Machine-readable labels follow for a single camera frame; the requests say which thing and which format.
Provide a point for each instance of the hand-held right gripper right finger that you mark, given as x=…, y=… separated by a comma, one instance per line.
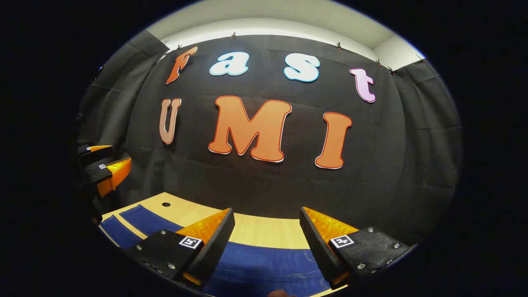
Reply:
x=317, y=247

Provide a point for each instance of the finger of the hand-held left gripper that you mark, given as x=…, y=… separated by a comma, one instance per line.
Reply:
x=97, y=152
x=99, y=173

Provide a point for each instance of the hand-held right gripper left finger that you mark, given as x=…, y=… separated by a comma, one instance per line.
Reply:
x=218, y=243

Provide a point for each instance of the blue denim jeans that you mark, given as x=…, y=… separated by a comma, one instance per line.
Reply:
x=264, y=264

